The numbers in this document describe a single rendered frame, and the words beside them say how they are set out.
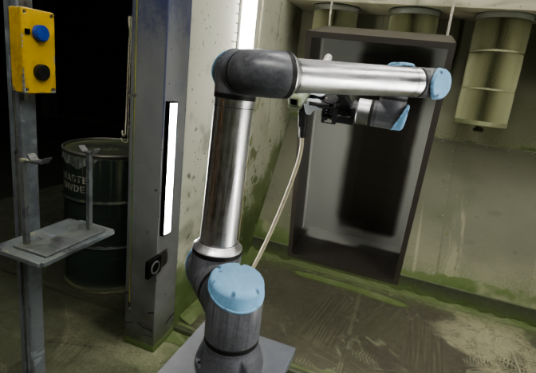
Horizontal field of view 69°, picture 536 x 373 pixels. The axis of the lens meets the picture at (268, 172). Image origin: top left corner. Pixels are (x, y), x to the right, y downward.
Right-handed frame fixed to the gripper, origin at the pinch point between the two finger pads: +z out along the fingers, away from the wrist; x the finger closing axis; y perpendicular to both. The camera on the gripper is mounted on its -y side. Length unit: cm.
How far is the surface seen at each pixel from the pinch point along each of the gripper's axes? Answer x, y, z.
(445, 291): 71, 163, -92
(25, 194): -61, 19, 74
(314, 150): 61, 63, 6
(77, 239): -58, 39, 63
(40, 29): -33, -25, 77
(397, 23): 164, 16, -23
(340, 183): 57, 80, -12
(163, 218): -18, 63, 57
